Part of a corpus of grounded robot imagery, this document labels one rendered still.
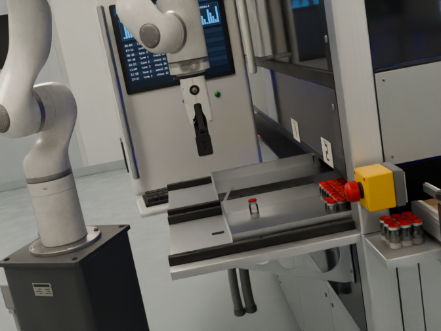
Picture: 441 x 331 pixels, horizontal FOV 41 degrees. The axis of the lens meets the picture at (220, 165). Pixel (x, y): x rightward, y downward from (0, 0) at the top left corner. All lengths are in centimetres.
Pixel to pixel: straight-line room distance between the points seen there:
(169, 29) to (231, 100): 106
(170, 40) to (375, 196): 48
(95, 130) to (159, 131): 468
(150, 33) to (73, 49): 562
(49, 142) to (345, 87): 78
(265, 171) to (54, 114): 68
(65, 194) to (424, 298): 89
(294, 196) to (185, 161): 74
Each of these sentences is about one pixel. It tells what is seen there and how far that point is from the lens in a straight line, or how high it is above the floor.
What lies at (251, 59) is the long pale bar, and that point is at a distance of 192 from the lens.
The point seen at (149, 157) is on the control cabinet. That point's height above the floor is 94.
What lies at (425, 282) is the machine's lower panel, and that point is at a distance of 135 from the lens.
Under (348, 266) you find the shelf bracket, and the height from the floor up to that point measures 77.
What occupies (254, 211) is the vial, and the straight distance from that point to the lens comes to 143.
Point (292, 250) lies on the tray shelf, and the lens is 124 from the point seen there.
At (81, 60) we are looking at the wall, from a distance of 675.
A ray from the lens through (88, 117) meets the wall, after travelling 680.
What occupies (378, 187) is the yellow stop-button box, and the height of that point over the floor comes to 100.
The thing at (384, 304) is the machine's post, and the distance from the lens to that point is 133.
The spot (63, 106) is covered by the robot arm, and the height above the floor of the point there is 122.
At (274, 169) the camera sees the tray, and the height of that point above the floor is 88.
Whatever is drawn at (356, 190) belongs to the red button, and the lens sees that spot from 114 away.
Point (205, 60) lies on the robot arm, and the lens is 122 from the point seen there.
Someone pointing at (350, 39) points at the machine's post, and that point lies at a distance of 118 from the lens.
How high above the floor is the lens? 134
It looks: 13 degrees down
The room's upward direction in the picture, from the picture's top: 10 degrees counter-clockwise
